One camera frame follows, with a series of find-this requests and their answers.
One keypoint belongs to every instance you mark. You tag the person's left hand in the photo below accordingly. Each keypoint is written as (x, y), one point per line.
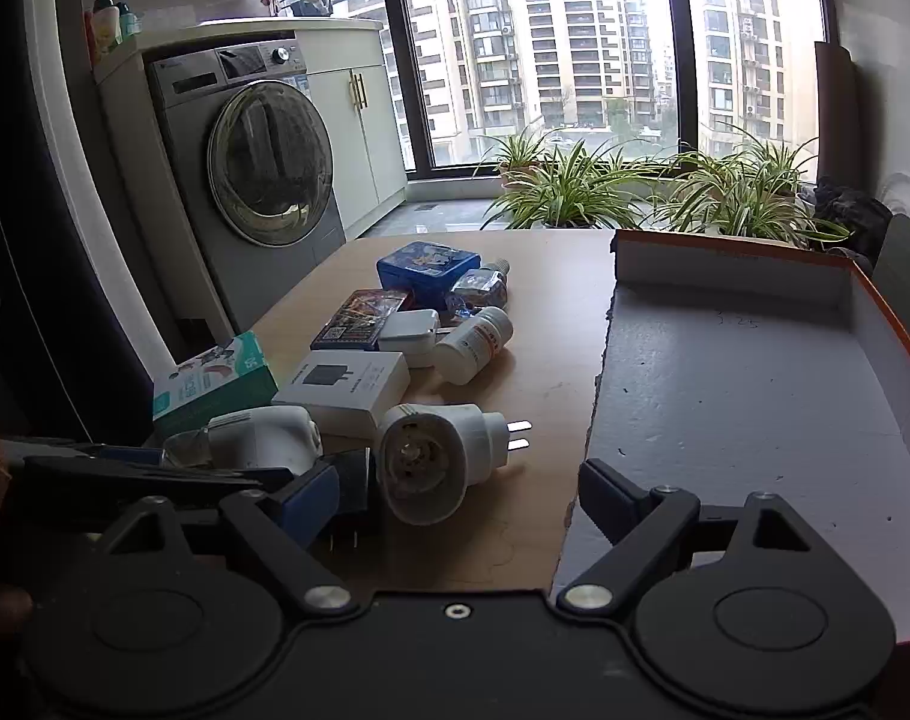
(1, 607)

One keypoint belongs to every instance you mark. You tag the dark printed card box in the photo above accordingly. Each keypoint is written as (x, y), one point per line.
(357, 319)

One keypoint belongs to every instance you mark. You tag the large spider plant white pot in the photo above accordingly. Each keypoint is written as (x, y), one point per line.
(560, 191)

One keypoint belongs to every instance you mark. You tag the tall spider plant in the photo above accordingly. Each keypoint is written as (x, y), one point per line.
(774, 161)

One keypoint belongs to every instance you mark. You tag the blue tin box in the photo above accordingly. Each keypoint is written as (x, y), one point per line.
(425, 270)

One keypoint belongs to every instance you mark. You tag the black plug charger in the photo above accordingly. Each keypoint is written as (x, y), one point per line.
(350, 495)

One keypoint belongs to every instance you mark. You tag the silver front-load washing machine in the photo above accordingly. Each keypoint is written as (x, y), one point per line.
(260, 165)

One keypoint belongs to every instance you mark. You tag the dark grey chair backrest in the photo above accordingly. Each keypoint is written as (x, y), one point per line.
(905, 262)

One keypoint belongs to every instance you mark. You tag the clear liquid refill bottle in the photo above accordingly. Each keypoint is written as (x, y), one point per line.
(479, 289)

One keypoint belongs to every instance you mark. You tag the white floor cabinet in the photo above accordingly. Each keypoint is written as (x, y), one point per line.
(365, 120)

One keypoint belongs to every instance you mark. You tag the dark bag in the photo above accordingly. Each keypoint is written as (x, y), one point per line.
(853, 214)

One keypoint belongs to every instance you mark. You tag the brown rolled mat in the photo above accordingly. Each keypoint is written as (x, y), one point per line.
(834, 112)

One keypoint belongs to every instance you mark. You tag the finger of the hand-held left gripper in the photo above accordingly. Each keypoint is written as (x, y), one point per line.
(162, 487)
(125, 455)

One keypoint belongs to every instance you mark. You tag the wide spider plant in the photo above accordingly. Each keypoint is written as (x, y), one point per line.
(740, 210)

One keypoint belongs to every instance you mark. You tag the orange-edged white cardboard box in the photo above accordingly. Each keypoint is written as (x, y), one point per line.
(740, 390)

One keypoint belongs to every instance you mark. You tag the white plug charger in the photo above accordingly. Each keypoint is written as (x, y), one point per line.
(410, 337)

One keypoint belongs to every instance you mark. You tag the black window frame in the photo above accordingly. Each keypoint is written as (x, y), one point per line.
(672, 52)

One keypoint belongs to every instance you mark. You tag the white fan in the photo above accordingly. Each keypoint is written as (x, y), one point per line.
(905, 195)

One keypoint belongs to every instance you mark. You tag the teal and white carton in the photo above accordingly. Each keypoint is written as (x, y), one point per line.
(215, 386)

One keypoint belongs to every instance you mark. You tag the white bottle with green cap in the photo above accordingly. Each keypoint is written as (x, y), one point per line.
(104, 26)

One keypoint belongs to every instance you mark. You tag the white charger packaging box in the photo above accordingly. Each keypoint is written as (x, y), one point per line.
(342, 390)

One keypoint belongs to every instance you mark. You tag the teal detergent bottle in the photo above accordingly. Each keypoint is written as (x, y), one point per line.
(128, 19)

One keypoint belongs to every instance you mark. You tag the white pill bottle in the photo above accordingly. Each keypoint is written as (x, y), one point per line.
(474, 345)

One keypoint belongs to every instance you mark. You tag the white mosquito heater with bottle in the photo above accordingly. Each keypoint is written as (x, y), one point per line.
(267, 439)

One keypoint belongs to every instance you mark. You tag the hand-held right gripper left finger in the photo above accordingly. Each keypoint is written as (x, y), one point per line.
(314, 501)

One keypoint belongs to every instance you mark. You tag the spider plant by window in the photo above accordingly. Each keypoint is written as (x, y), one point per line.
(639, 163)

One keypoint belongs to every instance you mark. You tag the small spider plant terracotta pot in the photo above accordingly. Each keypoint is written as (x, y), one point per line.
(521, 157)

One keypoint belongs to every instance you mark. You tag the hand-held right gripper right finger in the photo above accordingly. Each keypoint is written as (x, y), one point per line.
(601, 496)

